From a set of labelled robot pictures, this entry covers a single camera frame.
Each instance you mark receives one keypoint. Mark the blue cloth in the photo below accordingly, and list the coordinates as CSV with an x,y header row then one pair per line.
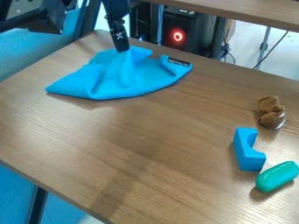
x,y
120,77

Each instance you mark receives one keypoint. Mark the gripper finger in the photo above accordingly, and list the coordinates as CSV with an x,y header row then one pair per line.
x,y
120,38

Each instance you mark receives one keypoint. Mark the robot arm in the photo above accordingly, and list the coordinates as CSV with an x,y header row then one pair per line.
x,y
46,11

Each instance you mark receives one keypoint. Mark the blue block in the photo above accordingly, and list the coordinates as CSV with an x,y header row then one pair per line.
x,y
246,151

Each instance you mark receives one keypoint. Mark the green toy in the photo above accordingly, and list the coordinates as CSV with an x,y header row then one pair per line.
x,y
276,176

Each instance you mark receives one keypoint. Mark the brown toy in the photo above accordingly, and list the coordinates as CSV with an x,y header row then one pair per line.
x,y
271,112

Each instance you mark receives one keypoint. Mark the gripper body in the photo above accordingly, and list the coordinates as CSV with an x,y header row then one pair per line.
x,y
116,8

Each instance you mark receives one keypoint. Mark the black computer tower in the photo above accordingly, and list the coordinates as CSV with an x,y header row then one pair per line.
x,y
183,32

